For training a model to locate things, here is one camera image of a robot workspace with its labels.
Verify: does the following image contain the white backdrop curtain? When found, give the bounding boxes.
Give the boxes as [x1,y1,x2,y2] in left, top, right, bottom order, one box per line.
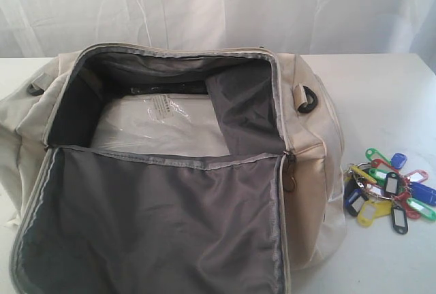
[1,0,435,63]

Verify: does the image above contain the cream fabric duffel bag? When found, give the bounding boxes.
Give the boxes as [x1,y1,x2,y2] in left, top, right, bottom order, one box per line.
[1,44,346,293]

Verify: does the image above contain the colourful plastic key tags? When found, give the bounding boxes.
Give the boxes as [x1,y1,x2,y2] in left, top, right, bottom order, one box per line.
[344,148,435,235]

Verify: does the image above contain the clear plastic packaged item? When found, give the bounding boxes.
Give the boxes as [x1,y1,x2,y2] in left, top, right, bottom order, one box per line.
[91,94,229,157]

